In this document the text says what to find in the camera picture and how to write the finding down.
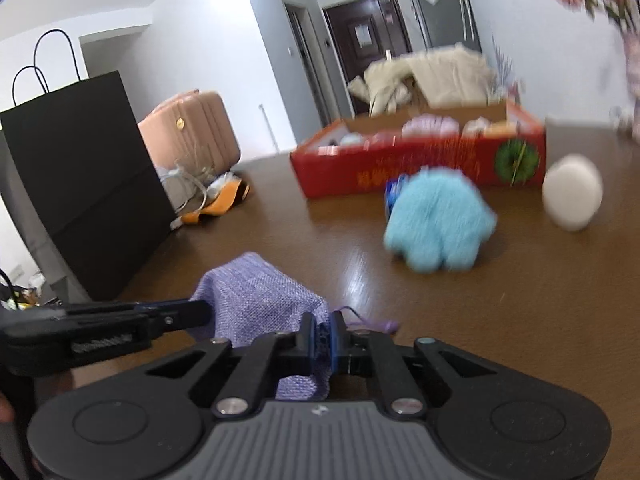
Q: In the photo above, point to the beige jacket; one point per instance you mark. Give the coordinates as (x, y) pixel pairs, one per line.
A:
(450, 75)

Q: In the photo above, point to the grey door frame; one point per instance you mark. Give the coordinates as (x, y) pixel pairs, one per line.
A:
(305, 60)

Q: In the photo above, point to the blue white packet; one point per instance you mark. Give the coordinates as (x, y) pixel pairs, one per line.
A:
(392, 192)

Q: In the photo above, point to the pink speckled vase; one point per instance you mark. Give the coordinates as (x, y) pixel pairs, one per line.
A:
(632, 75)

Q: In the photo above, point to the grey refrigerator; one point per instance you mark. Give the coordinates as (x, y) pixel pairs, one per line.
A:
(445, 20)

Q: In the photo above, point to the white round plush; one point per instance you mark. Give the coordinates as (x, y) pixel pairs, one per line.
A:
(572, 190)

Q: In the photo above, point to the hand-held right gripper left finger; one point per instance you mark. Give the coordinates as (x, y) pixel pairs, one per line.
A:
(312, 340)

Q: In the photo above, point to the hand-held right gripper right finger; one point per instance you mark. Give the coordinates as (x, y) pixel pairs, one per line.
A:
(345, 360)

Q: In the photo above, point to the orange cloth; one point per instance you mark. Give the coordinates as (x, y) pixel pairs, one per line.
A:
(225, 200)

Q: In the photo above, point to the pink suitcase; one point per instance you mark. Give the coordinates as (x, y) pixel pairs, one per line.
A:
(190, 130)

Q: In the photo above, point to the dark brown entrance door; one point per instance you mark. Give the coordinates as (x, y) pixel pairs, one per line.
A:
(345, 60)

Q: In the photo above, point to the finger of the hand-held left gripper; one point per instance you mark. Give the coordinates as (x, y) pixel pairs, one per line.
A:
(185, 316)

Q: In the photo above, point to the white mop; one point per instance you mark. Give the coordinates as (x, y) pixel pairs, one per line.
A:
(264, 120)

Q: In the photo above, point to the black paper bag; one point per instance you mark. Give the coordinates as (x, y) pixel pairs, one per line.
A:
(85, 185)

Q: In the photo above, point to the light blue plush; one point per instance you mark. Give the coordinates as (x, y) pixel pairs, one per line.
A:
(440, 220)

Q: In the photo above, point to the red cardboard box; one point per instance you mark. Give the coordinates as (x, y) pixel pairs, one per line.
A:
(425, 165)

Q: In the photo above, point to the white soft ball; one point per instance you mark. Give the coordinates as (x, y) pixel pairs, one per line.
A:
(352, 139)

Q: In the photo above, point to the white cloth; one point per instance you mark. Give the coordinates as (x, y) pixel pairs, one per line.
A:
(477, 126)

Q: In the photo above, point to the purple woven pouch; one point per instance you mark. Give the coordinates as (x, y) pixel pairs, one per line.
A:
(250, 295)

